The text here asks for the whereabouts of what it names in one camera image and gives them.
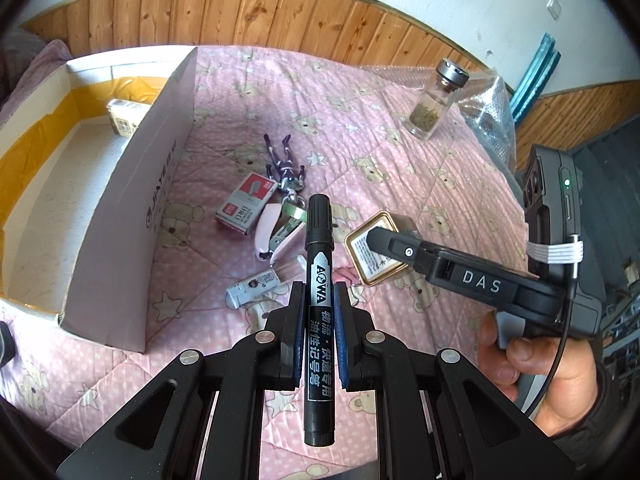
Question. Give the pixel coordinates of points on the pink printed blanket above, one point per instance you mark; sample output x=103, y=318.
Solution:
x=350, y=125

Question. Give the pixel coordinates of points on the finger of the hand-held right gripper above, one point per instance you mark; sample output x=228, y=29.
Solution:
x=395, y=247

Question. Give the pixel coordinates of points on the clear bubble wrap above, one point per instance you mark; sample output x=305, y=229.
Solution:
x=487, y=115

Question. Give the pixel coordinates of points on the white cardboard box container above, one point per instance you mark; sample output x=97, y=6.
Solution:
x=125, y=240

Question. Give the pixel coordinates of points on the glass jar with tea leaves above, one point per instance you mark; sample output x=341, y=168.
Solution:
x=427, y=110

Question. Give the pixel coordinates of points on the person's right forearm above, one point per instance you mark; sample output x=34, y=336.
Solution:
x=600, y=440

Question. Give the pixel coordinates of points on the pink pillow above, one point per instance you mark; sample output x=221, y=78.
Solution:
x=35, y=60

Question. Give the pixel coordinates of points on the red and grey staple box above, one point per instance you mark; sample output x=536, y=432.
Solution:
x=240, y=210

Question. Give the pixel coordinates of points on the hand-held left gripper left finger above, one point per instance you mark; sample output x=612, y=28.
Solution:
x=297, y=332

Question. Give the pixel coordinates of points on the white wall socket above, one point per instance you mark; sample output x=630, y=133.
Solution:
x=553, y=9

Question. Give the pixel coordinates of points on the teal boards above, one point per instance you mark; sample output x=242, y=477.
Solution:
x=532, y=77

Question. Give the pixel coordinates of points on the green tape roll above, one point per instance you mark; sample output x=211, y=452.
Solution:
x=298, y=214

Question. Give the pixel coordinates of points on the white paper packet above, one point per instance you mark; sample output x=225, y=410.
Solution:
x=122, y=116

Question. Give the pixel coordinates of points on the small white printed tube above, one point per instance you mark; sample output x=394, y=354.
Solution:
x=250, y=287

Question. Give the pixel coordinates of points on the black marker pen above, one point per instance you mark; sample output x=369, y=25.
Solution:
x=317, y=240

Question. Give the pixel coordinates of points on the person's right hand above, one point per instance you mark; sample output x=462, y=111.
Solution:
x=570, y=385

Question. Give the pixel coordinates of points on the dark slatted object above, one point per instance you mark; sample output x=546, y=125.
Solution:
x=610, y=185

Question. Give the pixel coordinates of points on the purple action figure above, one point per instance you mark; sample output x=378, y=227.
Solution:
x=286, y=167

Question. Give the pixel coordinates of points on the square gold tin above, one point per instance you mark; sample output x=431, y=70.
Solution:
x=365, y=257

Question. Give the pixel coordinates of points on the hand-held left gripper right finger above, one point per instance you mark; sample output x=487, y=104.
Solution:
x=341, y=332

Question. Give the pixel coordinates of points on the pink stapler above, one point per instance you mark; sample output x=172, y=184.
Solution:
x=267, y=225

